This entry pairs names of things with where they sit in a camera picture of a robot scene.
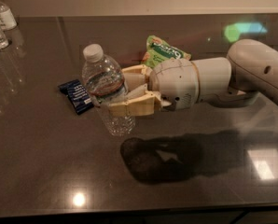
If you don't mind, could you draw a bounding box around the green chip bag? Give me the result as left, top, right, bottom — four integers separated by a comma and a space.
141, 35, 191, 68

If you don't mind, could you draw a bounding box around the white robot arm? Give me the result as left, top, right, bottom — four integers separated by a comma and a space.
107, 39, 278, 117

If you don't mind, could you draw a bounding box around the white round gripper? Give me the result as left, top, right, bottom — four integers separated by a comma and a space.
108, 59, 199, 117

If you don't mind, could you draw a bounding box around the clear plastic water bottle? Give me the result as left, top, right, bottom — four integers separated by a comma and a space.
82, 44, 135, 136

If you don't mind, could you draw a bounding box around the dark blue snack bar wrapper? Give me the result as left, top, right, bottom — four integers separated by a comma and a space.
58, 79, 93, 115

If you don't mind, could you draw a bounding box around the white pump dispenser bottle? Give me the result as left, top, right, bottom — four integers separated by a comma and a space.
0, 1, 17, 31

